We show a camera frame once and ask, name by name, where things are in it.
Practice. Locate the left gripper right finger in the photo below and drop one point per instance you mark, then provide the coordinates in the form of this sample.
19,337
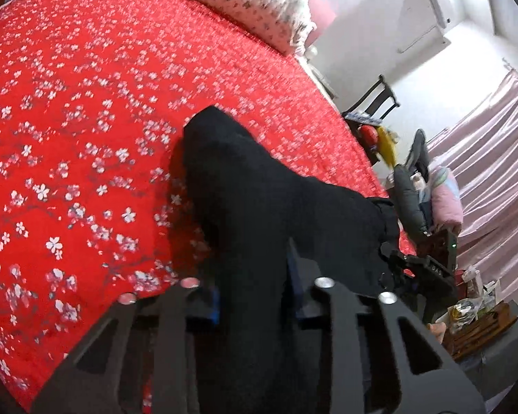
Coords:
370,354

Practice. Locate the black wooden chair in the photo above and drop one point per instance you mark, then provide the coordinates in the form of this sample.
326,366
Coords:
375,105

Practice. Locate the grey side table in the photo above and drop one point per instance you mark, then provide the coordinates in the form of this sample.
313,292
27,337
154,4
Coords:
485,345

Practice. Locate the red floral bedspread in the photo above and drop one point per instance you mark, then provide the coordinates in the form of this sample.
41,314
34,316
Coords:
94,95

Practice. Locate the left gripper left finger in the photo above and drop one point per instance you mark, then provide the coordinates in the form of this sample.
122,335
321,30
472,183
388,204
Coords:
139,342

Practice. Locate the floral white pillow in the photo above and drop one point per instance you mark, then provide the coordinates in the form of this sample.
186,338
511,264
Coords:
250,0

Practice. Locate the pink curtain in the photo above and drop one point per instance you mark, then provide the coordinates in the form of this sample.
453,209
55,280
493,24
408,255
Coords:
482,152

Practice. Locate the clothes pile on chair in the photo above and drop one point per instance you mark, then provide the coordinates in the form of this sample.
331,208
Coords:
426,198

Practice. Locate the black pants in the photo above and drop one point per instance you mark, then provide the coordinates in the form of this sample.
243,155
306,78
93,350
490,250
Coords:
251,209

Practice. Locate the white air conditioner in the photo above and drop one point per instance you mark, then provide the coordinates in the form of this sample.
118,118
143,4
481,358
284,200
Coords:
419,25

